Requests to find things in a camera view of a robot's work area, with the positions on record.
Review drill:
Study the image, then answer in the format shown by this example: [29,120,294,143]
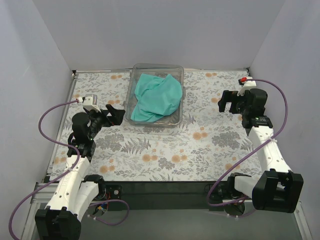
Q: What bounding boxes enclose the teal t shirt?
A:
[130,73,183,123]

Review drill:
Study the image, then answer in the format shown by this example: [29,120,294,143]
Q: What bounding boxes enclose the clear plastic bin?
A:
[124,63,185,128]

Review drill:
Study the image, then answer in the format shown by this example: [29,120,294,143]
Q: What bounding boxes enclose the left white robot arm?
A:
[35,104,125,240]

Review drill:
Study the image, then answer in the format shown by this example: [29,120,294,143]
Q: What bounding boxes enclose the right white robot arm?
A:
[218,88,304,213]

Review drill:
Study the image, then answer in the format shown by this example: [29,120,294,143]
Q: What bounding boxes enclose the floral patterned table mat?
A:
[50,70,264,182]

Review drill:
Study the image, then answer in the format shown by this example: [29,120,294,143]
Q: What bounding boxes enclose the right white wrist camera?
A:
[237,76,257,96]

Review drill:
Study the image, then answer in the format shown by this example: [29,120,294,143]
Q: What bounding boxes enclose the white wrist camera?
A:
[237,76,257,96]
[78,94,100,112]

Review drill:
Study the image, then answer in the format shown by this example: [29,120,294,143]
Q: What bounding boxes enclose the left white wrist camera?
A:
[78,94,100,112]

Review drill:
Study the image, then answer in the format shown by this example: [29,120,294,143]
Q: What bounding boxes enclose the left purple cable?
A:
[8,99,130,236]

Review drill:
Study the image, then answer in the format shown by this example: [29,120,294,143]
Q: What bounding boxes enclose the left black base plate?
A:
[94,183,122,201]

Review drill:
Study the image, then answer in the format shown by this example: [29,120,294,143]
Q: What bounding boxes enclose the aluminium frame rail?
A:
[21,182,58,240]

